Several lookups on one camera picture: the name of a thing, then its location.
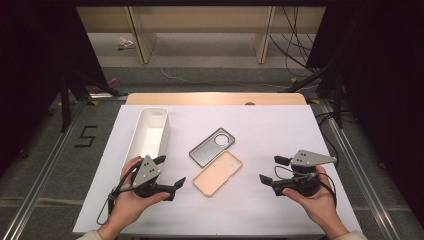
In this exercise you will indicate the grey phone case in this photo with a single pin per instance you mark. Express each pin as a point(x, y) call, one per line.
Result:
point(208, 150)

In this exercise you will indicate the aluminium floor rail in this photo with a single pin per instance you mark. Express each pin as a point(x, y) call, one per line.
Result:
point(45, 173)
point(359, 173)

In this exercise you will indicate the light wooden shelf unit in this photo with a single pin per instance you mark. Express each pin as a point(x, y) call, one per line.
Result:
point(200, 20)

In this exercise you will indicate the pink object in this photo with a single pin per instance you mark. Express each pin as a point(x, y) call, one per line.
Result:
point(113, 81)

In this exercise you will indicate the black curtain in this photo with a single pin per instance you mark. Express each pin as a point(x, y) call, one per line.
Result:
point(30, 66)
point(383, 83)

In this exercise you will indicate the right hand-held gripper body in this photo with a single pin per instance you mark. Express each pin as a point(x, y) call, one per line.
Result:
point(305, 158)

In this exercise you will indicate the white plastic storage box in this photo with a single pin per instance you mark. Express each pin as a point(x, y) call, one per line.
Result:
point(150, 136)

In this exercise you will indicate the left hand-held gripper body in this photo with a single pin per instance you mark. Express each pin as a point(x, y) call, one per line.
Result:
point(146, 171)

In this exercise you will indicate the light wooden table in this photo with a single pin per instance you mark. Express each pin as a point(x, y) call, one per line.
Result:
point(206, 98)

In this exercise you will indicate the beige phone case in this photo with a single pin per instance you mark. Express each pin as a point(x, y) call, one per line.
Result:
point(215, 176)

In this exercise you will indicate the person's right hand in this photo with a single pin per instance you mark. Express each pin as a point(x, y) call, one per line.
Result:
point(320, 210)

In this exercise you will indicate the white table sheet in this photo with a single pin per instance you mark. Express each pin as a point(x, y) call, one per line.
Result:
point(253, 206)

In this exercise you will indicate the person's left hand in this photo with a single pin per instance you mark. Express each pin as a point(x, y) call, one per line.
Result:
point(128, 206)

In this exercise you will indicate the black metal stand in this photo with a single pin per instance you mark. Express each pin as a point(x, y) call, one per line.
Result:
point(338, 100)
point(65, 106)

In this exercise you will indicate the yellow tape piece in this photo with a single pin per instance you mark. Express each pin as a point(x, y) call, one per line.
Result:
point(293, 80)
point(315, 101)
point(93, 102)

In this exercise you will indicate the white crumpled paper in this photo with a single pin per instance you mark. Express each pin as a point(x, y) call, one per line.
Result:
point(125, 42)

